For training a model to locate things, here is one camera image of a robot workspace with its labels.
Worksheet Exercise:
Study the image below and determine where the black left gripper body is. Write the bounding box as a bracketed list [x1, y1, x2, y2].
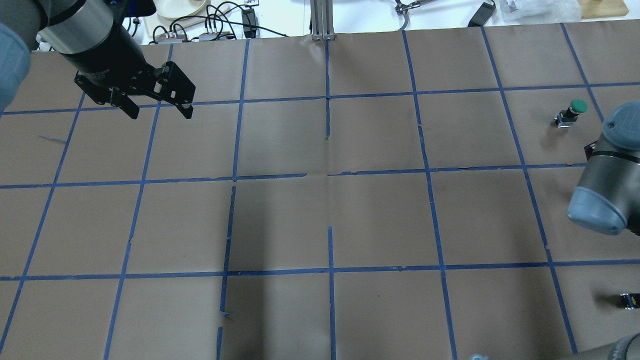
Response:
[74, 61, 197, 106]

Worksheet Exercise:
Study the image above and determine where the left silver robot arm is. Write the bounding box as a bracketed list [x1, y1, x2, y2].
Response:
[0, 0, 196, 119]

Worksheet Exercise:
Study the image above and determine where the green push button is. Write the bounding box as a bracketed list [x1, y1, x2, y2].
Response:
[554, 99, 589, 129]

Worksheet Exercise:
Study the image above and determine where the black power adapter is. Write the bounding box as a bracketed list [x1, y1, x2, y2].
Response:
[467, 0, 497, 28]

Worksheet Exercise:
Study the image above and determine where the aluminium frame post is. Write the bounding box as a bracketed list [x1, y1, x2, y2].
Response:
[310, 0, 336, 41]

